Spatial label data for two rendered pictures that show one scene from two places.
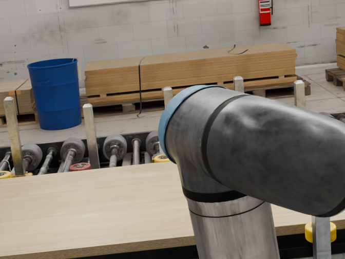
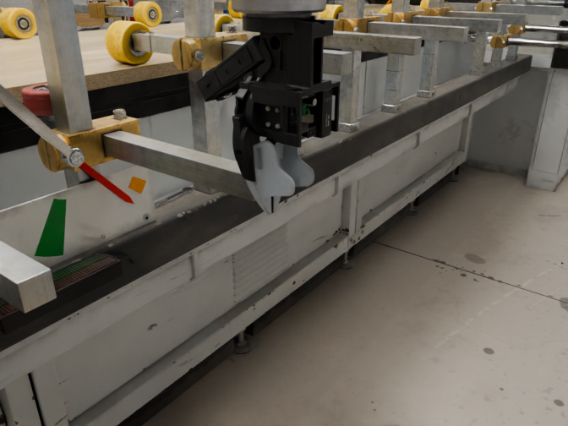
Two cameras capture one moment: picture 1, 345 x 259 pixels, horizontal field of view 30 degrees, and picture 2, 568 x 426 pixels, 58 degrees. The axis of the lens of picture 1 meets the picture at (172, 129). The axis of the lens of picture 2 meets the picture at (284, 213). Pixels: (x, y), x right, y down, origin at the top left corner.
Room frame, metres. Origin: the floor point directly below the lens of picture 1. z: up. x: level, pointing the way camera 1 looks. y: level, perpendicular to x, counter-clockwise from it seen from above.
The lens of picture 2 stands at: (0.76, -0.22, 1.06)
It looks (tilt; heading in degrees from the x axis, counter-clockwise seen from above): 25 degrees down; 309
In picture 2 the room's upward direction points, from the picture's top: straight up
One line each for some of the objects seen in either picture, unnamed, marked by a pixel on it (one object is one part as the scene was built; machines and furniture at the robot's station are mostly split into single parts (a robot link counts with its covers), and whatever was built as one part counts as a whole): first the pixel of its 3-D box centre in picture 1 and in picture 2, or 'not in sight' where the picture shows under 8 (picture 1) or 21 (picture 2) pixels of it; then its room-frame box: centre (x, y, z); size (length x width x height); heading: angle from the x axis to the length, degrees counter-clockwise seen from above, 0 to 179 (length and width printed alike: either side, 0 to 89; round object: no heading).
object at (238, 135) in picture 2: not in sight; (253, 138); (1.11, -0.60, 0.91); 0.05 x 0.02 x 0.09; 92
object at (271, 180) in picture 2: not in sight; (273, 182); (1.09, -0.61, 0.86); 0.06 x 0.03 x 0.09; 2
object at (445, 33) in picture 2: not in sight; (363, 27); (1.43, -1.37, 0.95); 0.50 x 0.04 x 0.04; 2
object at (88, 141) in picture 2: not in sight; (90, 142); (1.42, -0.60, 0.85); 0.14 x 0.06 x 0.05; 92
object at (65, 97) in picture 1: (57, 92); not in sight; (6.95, 1.21, 0.36); 0.59 x 0.57 x 0.73; 2
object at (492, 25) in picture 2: not in sight; (407, 20); (1.44, -1.62, 0.95); 0.50 x 0.04 x 0.04; 2
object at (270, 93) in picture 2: not in sight; (285, 79); (1.08, -0.63, 0.97); 0.09 x 0.08 x 0.12; 2
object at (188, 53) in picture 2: not in sight; (210, 51); (1.42, -0.85, 0.95); 0.14 x 0.06 x 0.05; 92
